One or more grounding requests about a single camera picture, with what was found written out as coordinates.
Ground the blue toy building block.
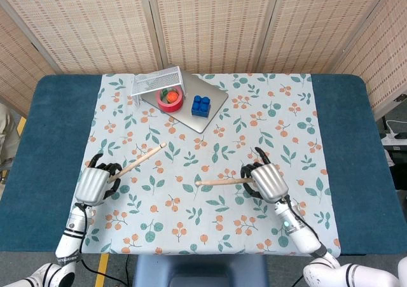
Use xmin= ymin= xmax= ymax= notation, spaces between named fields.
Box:
xmin=191 ymin=95 xmax=212 ymax=119

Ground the red tape roll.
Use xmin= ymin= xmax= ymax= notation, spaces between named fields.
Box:
xmin=156 ymin=87 xmax=184 ymax=113

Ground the person in beige clothing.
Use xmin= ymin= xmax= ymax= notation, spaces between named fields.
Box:
xmin=0 ymin=103 xmax=21 ymax=170

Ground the floral leaf print tablecloth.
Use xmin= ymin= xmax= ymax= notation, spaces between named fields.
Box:
xmin=60 ymin=73 xmax=342 ymax=257

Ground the white power strip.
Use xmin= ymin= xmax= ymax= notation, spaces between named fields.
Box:
xmin=381 ymin=132 xmax=407 ymax=146

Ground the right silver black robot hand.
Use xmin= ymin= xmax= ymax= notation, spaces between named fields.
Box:
xmin=240 ymin=146 xmax=289 ymax=204

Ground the woven folding screen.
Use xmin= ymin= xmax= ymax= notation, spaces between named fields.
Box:
xmin=0 ymin=0 xmax=407 ymax=119

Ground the white cable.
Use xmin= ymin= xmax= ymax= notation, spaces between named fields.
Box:
xmin=386 ymin=119 xmax=407 ymax=136

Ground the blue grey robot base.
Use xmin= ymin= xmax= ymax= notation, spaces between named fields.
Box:
xmin=132 ymin=254 xmax=268 ymax=287

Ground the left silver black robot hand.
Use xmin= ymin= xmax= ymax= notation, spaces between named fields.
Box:
xmin=74 ymin=153 xmax=123 ymax=206

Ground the white wire mesh goal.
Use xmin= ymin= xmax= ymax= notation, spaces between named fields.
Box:
xmin=131 ymin=65 xmax=186 ymax=107

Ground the wooden drumstick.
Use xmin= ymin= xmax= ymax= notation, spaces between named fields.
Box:
xmin=107 ymin=143 xmax=167 ymax=184
xmin=195 ymin=178 xmax=256 ymax=186

